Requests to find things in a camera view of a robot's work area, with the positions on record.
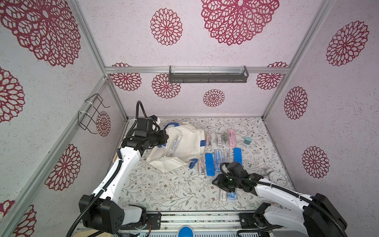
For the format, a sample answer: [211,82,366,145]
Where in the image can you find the long blue-trim compass case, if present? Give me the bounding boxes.
[227,192,237,200]

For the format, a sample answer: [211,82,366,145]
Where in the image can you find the clear case red-white label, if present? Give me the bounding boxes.
[219,189,227,201]

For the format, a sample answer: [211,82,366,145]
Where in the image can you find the blue stationery case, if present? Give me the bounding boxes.
[234,148,242,165]

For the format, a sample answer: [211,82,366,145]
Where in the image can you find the clear slim pencil case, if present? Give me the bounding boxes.
[224,149,234,163]

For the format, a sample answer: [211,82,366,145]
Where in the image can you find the clear blue-trim compass case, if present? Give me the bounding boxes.
[214,149,224,172]

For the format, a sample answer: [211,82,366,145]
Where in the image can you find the blue-rimmed clear case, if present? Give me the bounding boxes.
[205,153,216,177]

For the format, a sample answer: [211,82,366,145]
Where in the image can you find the white canvas bag blue handles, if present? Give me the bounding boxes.
[146,122,206,173]

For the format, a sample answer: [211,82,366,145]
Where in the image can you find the clear pen case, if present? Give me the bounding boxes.
[216,133,223,146]

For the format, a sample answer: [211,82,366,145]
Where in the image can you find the pink clear stationery case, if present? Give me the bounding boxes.
[228,128,237,148]

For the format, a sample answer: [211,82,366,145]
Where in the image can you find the clear green compass set case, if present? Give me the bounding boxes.
[222,132,229,145]

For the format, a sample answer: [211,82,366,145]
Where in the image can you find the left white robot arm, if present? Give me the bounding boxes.
[67,116,169,237]

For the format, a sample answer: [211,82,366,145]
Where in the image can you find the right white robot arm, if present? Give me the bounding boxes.
[212,162,347,237]

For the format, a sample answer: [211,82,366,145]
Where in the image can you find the small teal cube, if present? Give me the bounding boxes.
[244,137,252,145]

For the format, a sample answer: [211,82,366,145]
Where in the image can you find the white alarm clock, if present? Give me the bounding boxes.
[261,168,288,187]

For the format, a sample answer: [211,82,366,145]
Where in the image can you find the blue round button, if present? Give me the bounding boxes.
[177,226,195,237]

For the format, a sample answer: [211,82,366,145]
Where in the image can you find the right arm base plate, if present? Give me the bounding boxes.
[239,211,282,230]

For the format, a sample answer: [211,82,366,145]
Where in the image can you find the black wire wall rack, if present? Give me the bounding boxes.
[77,93,112,137]

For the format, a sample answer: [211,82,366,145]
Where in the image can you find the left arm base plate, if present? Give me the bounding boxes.
[120,212,162,231]

